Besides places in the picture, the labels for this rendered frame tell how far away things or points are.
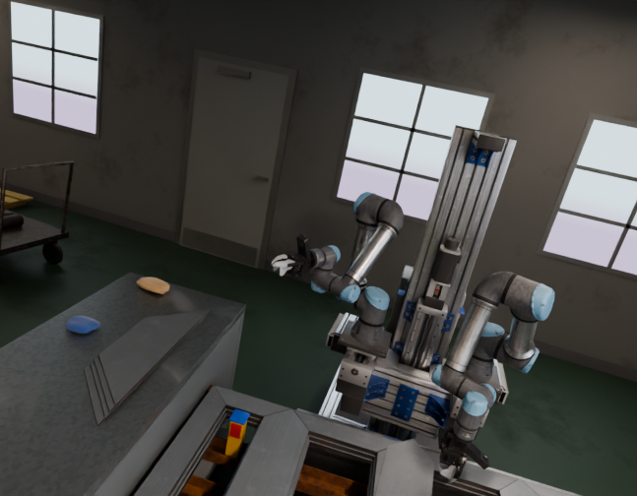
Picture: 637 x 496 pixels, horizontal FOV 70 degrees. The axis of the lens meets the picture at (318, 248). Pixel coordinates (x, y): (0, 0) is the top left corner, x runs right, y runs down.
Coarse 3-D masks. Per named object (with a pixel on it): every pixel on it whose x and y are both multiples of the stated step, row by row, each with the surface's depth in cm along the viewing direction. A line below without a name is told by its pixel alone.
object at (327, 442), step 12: (228, 408) 176; (216, 420) 167; (252, 420) 175; (216, 432) 166; (312, 432) 171; (204, 444) 158; (312, 444) 171; (324, 444) 171; (336, 444) 170; (348, 444) 170; (300, 456) 160; (348, 456) 170; (360, 456) 169; (372, 456) 168; (384, 456) 167; (192, 468) 149; (300, 468) 158; (372, 468) 164; (180, 480) 142; (372, 480) 157; (444, 480) 165; (456, 480) 165; (180, 492) 142; (288, 492) 146; (372, 492) 152; (468, 492) 164; (480, 492) 163; (492, 492) 163
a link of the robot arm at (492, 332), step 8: (488, 328) 193; (496, 328) 193; (488, 336) 190; (496, 336) 190; (504, 336) 191; (480, 344) 192; (488, 344) 190; (496, 344) 189; (480, 352) 193; (488, 352) 192; (496, 352) 189
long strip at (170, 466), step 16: (208, 400) 176; (192, 416) 166; (208, 416) 168; (192, 432) 159; (208, 432) 161; (176, 448) 152; (192, 448) 153; (160, 464) 145; (176, 464) 146; (160, 480) 139; (176, 480) 140
